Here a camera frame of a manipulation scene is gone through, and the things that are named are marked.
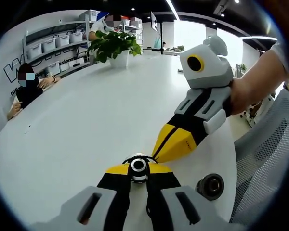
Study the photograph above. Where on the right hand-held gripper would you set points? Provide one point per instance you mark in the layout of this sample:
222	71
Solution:
212	67

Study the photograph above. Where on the monitor on black stand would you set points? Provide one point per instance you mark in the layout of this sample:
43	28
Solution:
156	24

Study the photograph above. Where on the dark metal wheel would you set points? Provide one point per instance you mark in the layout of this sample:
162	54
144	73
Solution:
214	184

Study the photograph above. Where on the person's right forearm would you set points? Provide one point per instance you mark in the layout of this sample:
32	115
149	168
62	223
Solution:
267	69

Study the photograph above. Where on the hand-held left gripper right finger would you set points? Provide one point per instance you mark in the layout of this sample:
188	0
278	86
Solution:
173	207

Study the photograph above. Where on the grey mesh office chair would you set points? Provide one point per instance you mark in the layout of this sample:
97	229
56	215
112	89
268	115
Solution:
265	154

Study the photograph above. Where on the silver metal wheel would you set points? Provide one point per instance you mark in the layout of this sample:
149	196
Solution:
139	168

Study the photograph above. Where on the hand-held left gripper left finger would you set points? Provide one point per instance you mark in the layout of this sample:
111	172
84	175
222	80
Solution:
103	207

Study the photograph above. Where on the green plant in white pot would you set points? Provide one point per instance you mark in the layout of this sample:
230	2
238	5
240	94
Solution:
115	45

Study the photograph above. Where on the grey shelf with white bins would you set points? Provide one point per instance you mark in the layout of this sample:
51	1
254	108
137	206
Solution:
50	45

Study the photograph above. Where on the white table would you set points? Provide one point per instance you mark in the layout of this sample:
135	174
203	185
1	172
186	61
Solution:
98	120

